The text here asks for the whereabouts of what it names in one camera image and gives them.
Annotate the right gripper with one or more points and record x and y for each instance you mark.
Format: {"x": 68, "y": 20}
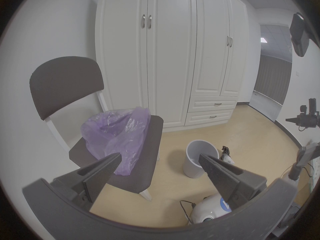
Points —
{"x": 305, "y": 121}

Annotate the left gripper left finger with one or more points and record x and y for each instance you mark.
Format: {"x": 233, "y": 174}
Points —
{"x": 100, "y": 176}

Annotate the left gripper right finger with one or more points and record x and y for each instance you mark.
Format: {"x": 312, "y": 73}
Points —
{"x": 222, "y": 176}

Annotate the purple plastic bag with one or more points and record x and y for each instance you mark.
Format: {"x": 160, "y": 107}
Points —
{"x": 125, "y": 134}

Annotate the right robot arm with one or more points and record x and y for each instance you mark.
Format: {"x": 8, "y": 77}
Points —
{"x": 312, "y": 106}

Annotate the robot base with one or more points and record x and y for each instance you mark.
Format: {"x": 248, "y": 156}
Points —
{"x": 210, "y": 209}

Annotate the crumpled black plastic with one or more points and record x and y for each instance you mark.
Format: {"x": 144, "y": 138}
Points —
{"x": 225, "y": 149}

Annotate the white trash bin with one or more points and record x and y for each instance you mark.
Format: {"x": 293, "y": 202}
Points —
{"x": 192, "y": 166}

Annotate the clear printed wrapper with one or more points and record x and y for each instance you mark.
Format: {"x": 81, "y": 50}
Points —
{"x": 228, "y": 160}

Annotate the grey curtain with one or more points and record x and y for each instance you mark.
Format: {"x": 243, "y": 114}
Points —
{"x": 273, "y": 79}

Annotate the ceiling light panel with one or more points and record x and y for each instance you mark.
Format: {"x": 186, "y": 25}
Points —
{"x": 263, "y": 40}

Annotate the dark grey white-legged chair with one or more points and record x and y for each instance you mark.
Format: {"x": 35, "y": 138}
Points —
{"x": 65, "y": 84}

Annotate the white wardrobe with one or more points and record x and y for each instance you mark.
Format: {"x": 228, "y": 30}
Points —
{"x": 170, "y": 59}

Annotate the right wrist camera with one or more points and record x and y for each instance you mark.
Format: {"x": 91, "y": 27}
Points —
{"x": 303, "y": 109}

